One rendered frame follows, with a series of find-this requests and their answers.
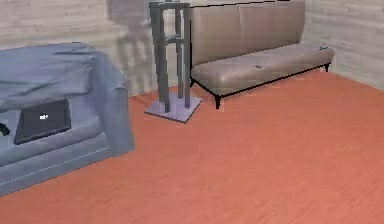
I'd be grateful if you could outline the beige sofa with black legs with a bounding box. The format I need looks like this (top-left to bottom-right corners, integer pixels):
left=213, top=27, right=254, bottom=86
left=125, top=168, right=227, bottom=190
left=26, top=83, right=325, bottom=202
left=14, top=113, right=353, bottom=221
left=189, top=0, right=336, bottom=110

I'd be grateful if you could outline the blue grey sofa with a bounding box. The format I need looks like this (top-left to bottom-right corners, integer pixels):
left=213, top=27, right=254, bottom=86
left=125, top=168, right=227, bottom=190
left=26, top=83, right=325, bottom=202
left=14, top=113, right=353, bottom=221
left=0, top=41, right=136, bottom=198

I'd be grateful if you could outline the grey stand with square base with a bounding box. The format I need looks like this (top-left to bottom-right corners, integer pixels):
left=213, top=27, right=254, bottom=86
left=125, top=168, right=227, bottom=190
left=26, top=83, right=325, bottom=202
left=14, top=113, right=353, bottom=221
left=143, top=0, right=203, bottom=124

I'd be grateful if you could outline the black laptop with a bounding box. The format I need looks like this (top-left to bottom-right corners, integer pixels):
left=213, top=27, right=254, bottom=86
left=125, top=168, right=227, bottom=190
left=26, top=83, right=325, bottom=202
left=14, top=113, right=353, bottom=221
left=13, top=98, right=73, bottom=146

